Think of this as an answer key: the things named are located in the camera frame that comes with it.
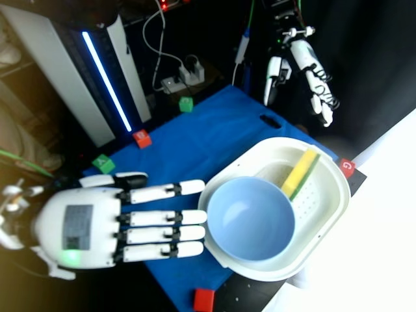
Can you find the red lit electronics board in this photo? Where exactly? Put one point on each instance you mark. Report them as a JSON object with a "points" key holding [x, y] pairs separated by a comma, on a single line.
{"points": [[164, 4]]}

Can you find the plain green block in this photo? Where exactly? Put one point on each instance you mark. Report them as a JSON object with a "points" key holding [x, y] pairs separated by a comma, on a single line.
{"points": [[186, 104]]}

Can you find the white tower with blue light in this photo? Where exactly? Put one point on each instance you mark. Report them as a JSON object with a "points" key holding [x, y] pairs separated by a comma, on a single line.
{"points": [[58, 74]]}

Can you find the white power strip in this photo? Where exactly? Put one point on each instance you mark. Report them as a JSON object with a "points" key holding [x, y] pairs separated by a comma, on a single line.
{"points": [[182, 79]]}

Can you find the blue table mat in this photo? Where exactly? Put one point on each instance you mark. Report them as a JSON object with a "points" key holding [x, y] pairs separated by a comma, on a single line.
{"points": [[211, 136]]}

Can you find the white plastic basin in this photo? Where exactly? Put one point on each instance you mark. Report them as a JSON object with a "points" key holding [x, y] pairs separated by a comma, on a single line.
{"points": [[328, 201]]}

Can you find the yellow green sponge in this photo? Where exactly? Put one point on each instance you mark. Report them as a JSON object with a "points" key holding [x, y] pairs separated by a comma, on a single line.
{"points": [[300, 172]]}

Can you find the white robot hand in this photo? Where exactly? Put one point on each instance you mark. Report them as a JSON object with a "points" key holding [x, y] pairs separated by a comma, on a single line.
{"points": [[81, 227], [304, 55]]}

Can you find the light blue bowl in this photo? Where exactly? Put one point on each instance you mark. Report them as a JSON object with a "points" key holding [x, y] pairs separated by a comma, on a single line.
{"points": [[250, 221]]}

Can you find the red letter G block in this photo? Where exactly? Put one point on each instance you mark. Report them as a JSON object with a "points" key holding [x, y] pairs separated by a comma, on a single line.
{"points": [[347, 167]]}

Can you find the plain red block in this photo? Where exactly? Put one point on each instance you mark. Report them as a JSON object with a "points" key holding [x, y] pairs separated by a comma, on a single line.
{"points": [[204, 299]]}

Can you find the green letter Y block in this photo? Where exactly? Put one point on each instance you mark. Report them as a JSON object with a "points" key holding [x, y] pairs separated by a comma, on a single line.
{"points": [[103, 164]]}

